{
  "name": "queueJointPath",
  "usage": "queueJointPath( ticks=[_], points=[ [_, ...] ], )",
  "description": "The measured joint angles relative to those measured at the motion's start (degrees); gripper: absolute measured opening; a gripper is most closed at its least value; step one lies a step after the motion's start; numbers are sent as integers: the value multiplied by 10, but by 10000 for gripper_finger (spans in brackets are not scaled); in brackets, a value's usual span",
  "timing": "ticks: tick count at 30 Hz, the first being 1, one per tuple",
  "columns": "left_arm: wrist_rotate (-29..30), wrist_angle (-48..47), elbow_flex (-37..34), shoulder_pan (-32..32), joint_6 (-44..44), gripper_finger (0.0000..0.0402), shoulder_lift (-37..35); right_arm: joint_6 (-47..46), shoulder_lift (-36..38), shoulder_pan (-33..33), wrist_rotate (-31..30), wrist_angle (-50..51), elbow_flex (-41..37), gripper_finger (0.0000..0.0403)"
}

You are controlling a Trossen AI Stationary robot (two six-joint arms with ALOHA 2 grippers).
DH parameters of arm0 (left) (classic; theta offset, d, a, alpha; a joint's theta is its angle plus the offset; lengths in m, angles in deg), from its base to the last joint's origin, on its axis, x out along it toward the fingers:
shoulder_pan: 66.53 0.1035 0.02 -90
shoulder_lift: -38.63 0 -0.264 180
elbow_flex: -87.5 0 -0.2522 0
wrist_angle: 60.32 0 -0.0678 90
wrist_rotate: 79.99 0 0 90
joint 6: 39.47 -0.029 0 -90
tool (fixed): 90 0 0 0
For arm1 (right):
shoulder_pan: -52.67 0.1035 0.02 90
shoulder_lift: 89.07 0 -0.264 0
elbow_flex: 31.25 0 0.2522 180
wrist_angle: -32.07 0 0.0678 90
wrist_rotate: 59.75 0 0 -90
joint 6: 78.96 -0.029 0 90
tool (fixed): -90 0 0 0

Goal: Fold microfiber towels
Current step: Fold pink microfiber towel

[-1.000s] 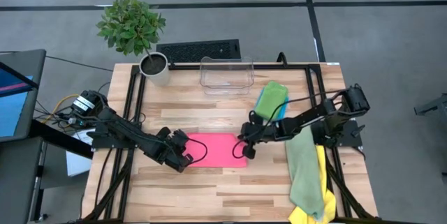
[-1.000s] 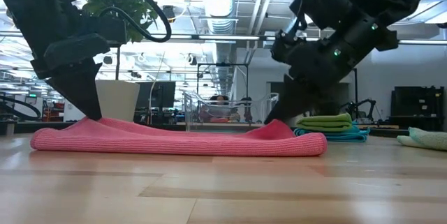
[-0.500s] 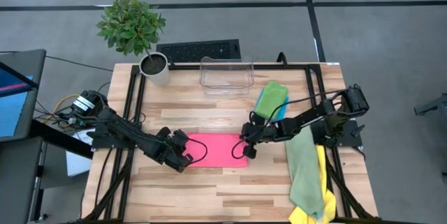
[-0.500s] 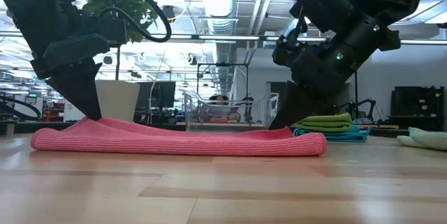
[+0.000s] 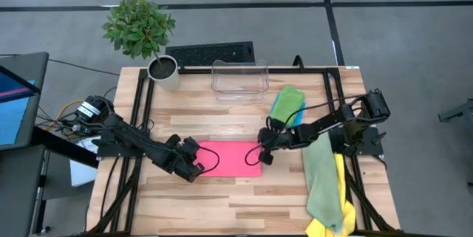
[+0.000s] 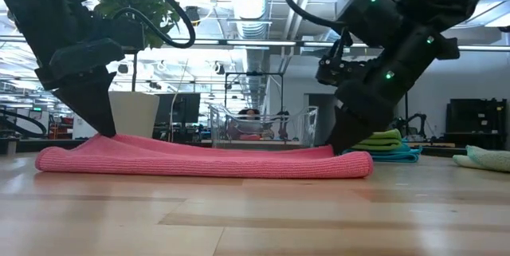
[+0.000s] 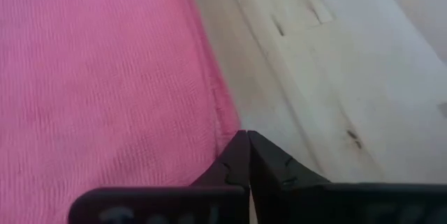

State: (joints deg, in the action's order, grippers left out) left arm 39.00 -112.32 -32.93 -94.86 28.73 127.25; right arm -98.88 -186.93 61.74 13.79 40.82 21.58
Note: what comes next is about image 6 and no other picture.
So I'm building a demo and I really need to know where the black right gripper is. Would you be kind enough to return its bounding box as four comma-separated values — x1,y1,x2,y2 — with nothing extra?
327,68,403,156

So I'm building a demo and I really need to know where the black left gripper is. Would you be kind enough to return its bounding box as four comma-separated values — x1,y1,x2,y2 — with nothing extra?
34,38,125,137

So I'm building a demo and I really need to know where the green microfiber towel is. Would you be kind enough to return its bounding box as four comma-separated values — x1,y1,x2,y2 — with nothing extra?
352,128,403,152

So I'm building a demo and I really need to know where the blue microfiber towel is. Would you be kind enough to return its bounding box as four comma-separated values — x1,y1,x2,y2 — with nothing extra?
342,140,423,164

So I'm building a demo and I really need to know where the pink microfiber towel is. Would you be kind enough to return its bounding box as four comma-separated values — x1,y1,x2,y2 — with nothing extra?
34,132,375,180

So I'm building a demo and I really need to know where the mint microfiber towel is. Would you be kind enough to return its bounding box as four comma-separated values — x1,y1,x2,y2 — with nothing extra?
452,144,510,173

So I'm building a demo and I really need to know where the white plant pot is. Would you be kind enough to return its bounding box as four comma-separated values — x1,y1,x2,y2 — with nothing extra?
108,91,160,140

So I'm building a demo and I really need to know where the clear plastic bin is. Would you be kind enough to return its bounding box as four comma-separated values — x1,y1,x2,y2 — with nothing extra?
209,103,320,149

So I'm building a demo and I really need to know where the black monitor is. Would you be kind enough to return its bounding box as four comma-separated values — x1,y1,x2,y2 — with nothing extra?
154,93,202,125

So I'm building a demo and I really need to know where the person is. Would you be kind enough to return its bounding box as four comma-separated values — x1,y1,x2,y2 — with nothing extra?
237,108,263,137

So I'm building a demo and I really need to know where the black cabinet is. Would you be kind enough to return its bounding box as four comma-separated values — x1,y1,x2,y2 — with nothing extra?
445,98,508,150

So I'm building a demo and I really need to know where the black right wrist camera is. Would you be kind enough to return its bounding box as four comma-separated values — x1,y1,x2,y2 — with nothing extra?
316,54,362,86

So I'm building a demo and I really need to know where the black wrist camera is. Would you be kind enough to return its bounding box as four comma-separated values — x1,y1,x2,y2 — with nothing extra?
99,18,147,49
316,54,362,86

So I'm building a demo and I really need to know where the black curved hose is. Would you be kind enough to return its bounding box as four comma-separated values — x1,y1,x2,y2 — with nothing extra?
0,108,48,138

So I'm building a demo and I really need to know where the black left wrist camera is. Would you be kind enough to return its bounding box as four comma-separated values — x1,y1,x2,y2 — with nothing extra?
99,18,147,49

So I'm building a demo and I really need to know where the black aluminium table frame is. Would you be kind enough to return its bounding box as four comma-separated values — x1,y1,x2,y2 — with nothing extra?
0,138,510,157

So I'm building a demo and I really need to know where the black rectangular frame stand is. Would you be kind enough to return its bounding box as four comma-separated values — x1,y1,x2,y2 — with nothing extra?
224,71,284,110

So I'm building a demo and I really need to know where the silver ribbed ventilation duct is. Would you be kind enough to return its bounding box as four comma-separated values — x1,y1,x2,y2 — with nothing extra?
227,0,273,109

